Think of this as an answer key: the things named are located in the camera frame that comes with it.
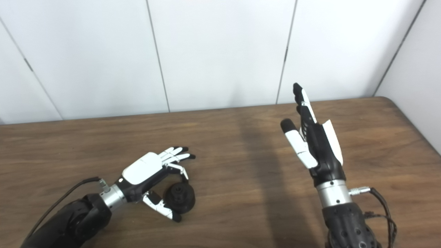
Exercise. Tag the round black part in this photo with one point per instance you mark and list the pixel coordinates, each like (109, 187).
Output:
(182, 203)

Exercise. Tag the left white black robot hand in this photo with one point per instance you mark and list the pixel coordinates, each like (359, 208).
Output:
(141, 170)

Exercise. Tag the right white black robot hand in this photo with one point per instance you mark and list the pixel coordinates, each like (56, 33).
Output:
(320, 151)

